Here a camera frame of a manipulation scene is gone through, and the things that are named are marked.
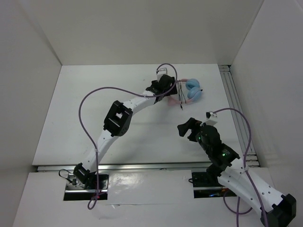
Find aluminium rail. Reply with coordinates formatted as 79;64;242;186
37;162;211;172
218;65;259;166

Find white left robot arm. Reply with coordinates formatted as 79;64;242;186
73;74;177;189

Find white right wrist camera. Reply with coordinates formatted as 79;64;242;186
200;112;218;126

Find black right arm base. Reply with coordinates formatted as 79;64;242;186
188;172;236;199

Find aluminium rail right side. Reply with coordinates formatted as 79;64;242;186
218;65;259;166

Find pink and blue cat headphones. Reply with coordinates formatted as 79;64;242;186
168;79;203;106

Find thin black headphone cable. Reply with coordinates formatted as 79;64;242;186
176;80;204;111

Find aluminium rail front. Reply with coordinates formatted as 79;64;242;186
37;162;211;172

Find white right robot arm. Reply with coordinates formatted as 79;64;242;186
177;118;296;227

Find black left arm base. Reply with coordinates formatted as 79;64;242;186
63;174;109;201

